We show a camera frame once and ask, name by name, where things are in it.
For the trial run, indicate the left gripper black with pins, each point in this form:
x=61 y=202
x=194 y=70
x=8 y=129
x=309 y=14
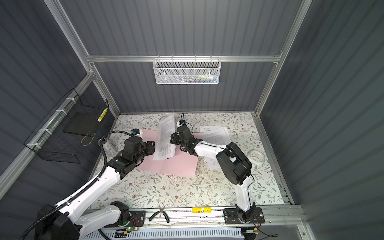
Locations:
x=149 y=147

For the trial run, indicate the printed paper sheet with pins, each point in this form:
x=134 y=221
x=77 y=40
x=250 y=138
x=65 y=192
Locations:
x=164 y=149

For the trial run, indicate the yellow spirit level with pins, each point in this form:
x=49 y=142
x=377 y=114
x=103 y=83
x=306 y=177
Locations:
x=202 y=210

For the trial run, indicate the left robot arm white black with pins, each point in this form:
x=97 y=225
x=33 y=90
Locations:
x=66 y=220

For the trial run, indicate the pink folder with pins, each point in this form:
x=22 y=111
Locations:
x=181 y=164

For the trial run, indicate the white perforated front rail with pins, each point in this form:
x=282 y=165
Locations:
x=220 y=233

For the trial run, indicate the tubes in white basket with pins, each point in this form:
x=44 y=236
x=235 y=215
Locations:
x=199 y=79

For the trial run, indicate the silver drink can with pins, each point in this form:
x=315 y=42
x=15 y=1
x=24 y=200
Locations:
x=109 y=148

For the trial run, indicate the black handled pliers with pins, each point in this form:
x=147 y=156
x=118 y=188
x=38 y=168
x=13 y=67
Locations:
x=160 y=212

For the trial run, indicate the yellow marker in black basket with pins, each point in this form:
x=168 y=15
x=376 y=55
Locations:
x=102 y=115

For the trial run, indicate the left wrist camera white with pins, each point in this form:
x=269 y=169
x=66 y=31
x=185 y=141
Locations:
x=136 y=132

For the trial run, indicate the lower printed paper sheets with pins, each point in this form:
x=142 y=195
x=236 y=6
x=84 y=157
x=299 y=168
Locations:
x=217 y=135

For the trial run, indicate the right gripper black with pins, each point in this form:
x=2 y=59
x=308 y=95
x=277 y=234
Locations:
x=174 y=137

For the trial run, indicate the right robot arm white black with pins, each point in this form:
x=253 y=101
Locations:
x=233 y=162

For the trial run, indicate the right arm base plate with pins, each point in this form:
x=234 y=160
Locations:
x=233 y=216

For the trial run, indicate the black wire basket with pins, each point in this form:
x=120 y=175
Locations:
x=69 y=133

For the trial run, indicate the white wire mesh basket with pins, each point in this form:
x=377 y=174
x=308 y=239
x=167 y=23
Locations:
x=168 y=71

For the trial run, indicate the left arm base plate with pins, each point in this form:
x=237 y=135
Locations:
x=136 y=219

